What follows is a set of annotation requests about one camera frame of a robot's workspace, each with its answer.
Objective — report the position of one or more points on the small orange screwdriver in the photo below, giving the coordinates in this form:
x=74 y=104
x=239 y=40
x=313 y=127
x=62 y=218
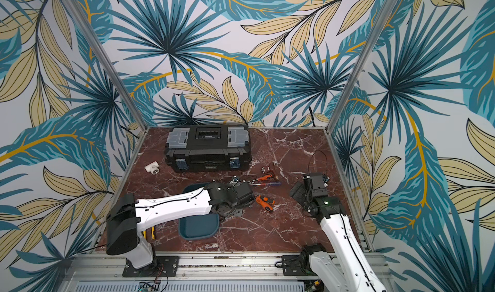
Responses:
x=265 y=179

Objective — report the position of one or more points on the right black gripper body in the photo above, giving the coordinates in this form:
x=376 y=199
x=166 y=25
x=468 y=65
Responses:
x=300 y=191

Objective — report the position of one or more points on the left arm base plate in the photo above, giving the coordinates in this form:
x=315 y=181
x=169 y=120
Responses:
x=162 y=266

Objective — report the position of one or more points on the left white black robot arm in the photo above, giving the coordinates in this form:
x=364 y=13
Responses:
x=130 y=217

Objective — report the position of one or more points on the aluminium front rail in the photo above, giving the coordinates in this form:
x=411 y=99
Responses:
x=206 y=271

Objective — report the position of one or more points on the red brass pipe fitting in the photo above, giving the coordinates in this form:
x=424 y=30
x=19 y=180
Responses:
x=269 y=169

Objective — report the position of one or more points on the yellow black pliers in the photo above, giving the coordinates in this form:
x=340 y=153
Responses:
x=150 y=234

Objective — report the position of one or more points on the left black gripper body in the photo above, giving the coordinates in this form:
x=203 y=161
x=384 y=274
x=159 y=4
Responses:
x=237 y=210

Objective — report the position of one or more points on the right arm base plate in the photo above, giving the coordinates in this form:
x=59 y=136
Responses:
x=297 y=265

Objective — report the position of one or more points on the white pipe tee fitting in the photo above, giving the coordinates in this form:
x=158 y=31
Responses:
x=152 y=168

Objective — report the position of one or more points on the large orange black screwdriver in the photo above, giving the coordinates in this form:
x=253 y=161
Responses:
x=265 y=202

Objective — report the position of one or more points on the teal rectangular storage tray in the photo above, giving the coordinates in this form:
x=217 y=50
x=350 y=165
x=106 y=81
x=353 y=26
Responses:
x=199 y=227

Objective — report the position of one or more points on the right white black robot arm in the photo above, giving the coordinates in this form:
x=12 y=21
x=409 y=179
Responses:
x=353 y=273

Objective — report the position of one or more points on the black plastic toolbox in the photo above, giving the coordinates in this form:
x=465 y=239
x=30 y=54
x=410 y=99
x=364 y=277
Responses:
x=209 y=148

